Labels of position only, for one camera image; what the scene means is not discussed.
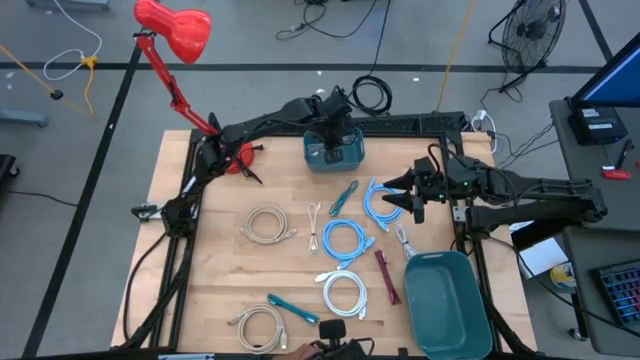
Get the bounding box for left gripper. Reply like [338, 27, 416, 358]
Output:
[309, 85, 357, 164]

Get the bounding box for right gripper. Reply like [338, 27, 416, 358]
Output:
[382, 156, 454, 212]

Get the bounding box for black rolling stand base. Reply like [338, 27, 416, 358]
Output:
[0, 153, 20, 194]

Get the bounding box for black loose floor cable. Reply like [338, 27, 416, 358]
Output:
[276, 0, 381, 41]

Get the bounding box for black handheld device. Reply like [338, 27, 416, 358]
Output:
[309, 318, 376, 360]

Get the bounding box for black box with labels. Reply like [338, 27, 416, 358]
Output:
[567, 102, 630, 146]

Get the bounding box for black aluminium table frame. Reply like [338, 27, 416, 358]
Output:
[119, 127, 537, 360]

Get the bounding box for white power adapter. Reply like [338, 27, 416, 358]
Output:
[470, 108, 499, 154]

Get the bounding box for red desk lamp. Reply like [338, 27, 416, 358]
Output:
[132, 0, 265, 185]

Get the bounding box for beige ethernet cable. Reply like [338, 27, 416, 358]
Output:
[227, 303, 290, 355]
[239, 203, 299, 246]

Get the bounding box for small teal plastic bin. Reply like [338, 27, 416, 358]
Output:
[303, 127, 366, 174]

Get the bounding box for blue ethernet cable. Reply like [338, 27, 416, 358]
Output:
[321, 218, 377, 271]
[362, 176, 405, 234]

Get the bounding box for black floor fan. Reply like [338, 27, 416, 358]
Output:
[487, 0, 569, 94]

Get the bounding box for yellow floor cable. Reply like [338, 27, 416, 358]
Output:
[434, 0, 479, 114]

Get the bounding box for maroon USB cable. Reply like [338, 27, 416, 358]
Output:
[374, 248, 403, 307]

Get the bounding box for yellow cable with plug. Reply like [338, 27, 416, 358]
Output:
[0, 43, 99, 117]

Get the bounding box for white floor cable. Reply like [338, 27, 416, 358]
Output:
[42, 0, 104, 82]

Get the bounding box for round printed disc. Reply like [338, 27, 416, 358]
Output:
[549, 262, 577, 291]

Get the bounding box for grey desk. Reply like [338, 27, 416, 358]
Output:
[562, 224, 640, 346]
[548, 97, 640, 232]

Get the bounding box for keyboard with coloured keys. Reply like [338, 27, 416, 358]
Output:
[591, 258, 640, 329]

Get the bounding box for grey furniture foot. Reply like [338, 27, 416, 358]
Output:
[24, 0, 111, 12]
[0, 108, 50, 129]

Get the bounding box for black pen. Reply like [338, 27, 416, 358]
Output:
[615, 138, 635, 170]

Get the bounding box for black coiled floor cable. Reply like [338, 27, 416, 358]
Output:
[351, 0, 395, 117]

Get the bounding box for black computer monitor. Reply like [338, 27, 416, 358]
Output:
[569, 32, 640, 109]

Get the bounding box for white paper sheet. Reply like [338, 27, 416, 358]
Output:
[517, 235, 569, 280]

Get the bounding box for large teal plastic bin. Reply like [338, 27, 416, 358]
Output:
[403, 250, 494, 360]

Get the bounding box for person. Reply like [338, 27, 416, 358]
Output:
[287, 343, 321, 360]

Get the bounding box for white USB cable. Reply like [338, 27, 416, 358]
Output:
[393, 223, 420, 260]

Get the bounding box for white ethernet cable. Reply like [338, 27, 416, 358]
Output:
[314, 269, 369, 321]

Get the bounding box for beige thin USB cable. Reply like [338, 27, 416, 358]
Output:
[306, 201, 322, 256]

